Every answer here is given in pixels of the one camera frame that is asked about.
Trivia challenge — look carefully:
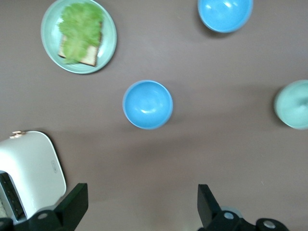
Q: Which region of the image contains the cream white toaster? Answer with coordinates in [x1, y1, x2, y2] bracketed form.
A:
[0, 130, 67, 225]

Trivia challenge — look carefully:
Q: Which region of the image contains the bread slice with lettuce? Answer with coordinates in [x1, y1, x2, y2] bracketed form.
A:
[57, 2, 105, 65]

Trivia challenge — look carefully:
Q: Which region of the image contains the toast slice with dark crust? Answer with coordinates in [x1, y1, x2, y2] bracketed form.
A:
[58, 20, 103, 67]

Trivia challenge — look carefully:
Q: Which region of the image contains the pale green plate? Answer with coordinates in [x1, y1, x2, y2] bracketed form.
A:
[40, 0, 118, 75]

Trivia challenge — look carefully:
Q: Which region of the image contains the brown table cover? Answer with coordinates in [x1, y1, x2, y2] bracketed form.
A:
[0, 0, 308, 231]

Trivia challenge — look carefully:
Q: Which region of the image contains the pale green bowl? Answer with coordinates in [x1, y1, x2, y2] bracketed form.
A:
[273, 79, 308, 130]

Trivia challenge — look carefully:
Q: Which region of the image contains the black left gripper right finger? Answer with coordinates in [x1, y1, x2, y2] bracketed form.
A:
[197, 184, 256, 231]

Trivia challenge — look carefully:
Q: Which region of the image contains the blue bowl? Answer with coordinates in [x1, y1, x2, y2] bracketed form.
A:
[197, 0, 254, 34]
[122, 80, 174, 130]

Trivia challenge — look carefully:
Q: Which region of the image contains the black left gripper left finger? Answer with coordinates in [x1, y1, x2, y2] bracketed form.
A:
[12, 182, 89, 231]

